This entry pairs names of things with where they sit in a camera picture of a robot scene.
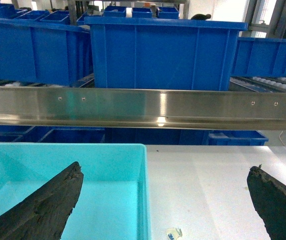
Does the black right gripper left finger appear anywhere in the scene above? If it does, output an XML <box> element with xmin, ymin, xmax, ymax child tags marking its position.
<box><xmin>0</xmin><ymin>161</ymin><xmax>84</xmax><ymax>240</ymax></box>

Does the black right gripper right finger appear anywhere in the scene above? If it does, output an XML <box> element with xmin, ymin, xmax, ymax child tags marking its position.
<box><xmin>247</xmin><ymin>166</ymin><xmax>286</xmax><ymax>240</ymax></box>

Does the light teal plastic bin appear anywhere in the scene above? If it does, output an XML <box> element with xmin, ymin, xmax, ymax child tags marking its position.
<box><xmin>0</xmin><ymin>143</ymin><xmax>151</xmax><ymax>240</ymax></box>

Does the white 3M tape piece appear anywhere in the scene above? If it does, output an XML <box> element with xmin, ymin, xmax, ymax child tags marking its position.
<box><xmin>166</xmin><ymin>227</ymin><xmax>183</xmax><ymax>240</ymax></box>

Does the blue bin far right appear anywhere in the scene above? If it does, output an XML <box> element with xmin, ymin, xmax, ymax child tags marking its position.
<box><xmin>231</xmin><ymin>37</ymin><xmax>286</xmax><ymax>78</ymax></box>

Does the large blue bin left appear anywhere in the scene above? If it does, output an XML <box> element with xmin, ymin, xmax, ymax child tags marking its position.
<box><xmin>0</xmin><ymin>18</ymin><xmax>94</xmax><ymax>86</ymax></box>

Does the large blue bin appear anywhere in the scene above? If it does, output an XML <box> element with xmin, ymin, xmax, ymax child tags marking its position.
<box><xmin>84</xmin><ymin>16</ymin><xmax>248</xmax><ymax>91</ymax></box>
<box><xmin>0</xmin><ymin>18</ymin><xmax>94</xmax><ymax>86</ymax></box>

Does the large blue bin centre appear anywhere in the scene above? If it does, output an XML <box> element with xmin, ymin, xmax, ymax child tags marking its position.
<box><xmin>84</xmin><ymin>16</ymin><xmax>248</xmax><ymax>91</ymax></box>

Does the stainless steel shelf rail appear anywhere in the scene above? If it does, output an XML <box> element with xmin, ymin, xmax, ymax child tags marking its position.
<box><xmin>0</xmin><ymin>86</ymin><xmax>286</xmax><ymax>130</ymax></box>

